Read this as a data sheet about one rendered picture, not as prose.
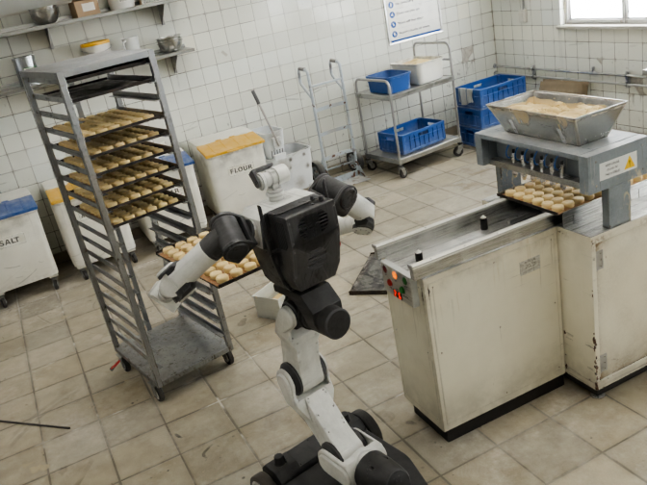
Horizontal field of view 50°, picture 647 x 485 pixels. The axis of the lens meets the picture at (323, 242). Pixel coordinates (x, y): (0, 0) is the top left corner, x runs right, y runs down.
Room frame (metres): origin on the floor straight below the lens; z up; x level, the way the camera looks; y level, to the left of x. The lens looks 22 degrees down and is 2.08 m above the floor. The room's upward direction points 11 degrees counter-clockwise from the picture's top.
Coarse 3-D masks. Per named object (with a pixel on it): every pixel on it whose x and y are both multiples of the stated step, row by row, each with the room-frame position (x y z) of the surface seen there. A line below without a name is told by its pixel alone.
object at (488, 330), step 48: (432, 240) 2.84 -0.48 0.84; (528, 240) 2.67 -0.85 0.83; (432, 288) 2.49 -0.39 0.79; (480, 288) 2.58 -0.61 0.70; (528, 288) 2.66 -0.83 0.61; (432, 336) 2.49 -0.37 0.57; (480, 336) 2.57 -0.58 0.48; (528, 336) 2.66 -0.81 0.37; (432, 384) 2.52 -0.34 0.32; (480, 384) 2.56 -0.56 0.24; (528, 384) 2.65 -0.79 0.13
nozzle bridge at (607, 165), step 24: (480, 144) 3.18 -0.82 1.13; (504, 144) 3.15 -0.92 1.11; (528, 144) 2.87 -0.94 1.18; (552, 144) 2.80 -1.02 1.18; (600, 144) 2.68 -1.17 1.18; (624, 144) 2.62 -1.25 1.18; (504, 168) 3.23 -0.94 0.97; (528, 168) 2.94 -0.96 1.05; (576, 168) 2.73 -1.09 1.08; (600, 168) 2.58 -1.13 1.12; (624, 168) 2.62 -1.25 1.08; (624, 192) 2.62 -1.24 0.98; (624, 216) 2.62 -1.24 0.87
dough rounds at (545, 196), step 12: (636, 180) 2.90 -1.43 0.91; (516, 192) 3.00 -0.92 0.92; (528, 192) 2.98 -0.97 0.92; (540, 192) 2.94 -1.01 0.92; (552, 192) 2.92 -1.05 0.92; (564, 192) 2.92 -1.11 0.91; (576, 192) 2.86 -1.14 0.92; (600, 192) 2.81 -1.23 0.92; (540, 204) 2.84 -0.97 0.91; (552, 204) 2.79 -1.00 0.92; (564, 204) 2.76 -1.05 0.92; (576, 204) 2.77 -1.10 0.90
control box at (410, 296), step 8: (384, 264) 2.70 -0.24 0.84; (392, 264) 2.68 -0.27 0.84; (384, 272) 2.71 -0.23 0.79; (392, 272) 2.64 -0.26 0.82; (400, 272) 2.59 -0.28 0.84; (408, 272) 2.57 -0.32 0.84; (384, 280) 2.72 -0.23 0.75; (392, 280) 2.66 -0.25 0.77; (400, 280) 2.59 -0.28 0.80; (408, 280) 2.52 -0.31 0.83; (416, 280) 2.53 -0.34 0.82; (392, 288) 2.67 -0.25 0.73; (408, 288) 2.53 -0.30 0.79; (416, 288) 2.52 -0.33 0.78; (400, 296) 2.61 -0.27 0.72; (408, 296) 2.54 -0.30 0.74; (416, 296) 2.52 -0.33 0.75; (408, 304) 2.55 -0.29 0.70; (416, 304) 2.52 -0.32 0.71
